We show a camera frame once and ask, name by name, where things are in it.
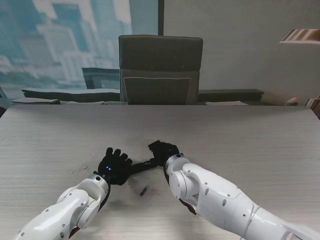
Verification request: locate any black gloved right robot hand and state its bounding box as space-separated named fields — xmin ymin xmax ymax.
xmin=149 ymin=140 xmax=181 ymax=169

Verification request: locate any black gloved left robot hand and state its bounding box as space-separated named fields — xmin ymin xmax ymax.
xmin=97 ymin=147 xmax=133 ymax=186

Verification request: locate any black remote control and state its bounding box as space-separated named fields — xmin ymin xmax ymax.
xmin=128 ymin=159 xmax=158 ymax=176

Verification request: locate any long dark low ledge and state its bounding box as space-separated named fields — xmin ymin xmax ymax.
xmin=21 ymin=88 xmax=121 ymax=103

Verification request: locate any short dark low ledge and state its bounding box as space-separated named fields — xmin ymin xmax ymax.
xmin=198 ymin=88 xmax=265 ymax=102

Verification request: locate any dark grey office chair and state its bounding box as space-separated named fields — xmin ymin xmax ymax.
xmin=118 ymin=34 xmax=203 ymax=105

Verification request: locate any dark grey paper stack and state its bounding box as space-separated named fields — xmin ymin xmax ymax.
xmin=11 ymin=98 xmax=61 ymax=105

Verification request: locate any red black right arm cable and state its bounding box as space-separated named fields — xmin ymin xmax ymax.
xmin=179 ymin=197 xmax=199 ymax=216

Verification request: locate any red black arm cable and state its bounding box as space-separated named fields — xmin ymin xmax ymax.
xmin=69 ymin=186 xmax=112 ymax=235
xmin=179 ymin=197 xmax=199 ymax=216

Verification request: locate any red black left arm cable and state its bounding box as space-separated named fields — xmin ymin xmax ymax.
xmin=69 ymin=186 xmax=112 ymax=235

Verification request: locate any brown wooden wall shelf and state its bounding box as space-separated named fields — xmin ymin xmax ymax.
xmin=279 ymin=29 xmax=320 ymax=45

